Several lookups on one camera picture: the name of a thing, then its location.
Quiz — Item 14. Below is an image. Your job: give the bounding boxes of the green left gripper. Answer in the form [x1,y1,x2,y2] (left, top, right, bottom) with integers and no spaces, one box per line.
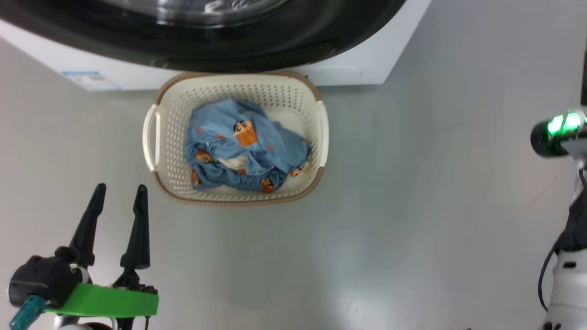
[44,183,160,330]

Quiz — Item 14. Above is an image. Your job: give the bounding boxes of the blue cartoon print garment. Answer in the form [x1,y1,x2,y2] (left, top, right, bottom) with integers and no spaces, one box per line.
[184,99,312,193]

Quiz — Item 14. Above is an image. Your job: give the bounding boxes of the black glass washing machine door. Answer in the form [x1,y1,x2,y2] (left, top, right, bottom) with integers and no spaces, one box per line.
[0,0,406,73]

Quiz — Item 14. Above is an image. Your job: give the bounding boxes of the cream perforated laundry basket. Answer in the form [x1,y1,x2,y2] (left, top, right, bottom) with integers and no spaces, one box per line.
[142,70,330,207]

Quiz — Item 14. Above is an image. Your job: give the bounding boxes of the white front-load washing machine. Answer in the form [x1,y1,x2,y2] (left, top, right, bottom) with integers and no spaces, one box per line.
[0,0,432,92]

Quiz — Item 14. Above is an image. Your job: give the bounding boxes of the blue energy label sticker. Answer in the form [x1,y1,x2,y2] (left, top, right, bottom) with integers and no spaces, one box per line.
[61,70,122,91]

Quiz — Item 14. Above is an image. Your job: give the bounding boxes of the teal left camera connector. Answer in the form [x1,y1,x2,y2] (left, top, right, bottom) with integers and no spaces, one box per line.
[9,296,46,330]

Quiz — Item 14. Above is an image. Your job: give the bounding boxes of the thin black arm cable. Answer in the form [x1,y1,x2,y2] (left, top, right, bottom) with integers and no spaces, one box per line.
[538,243,558,312]

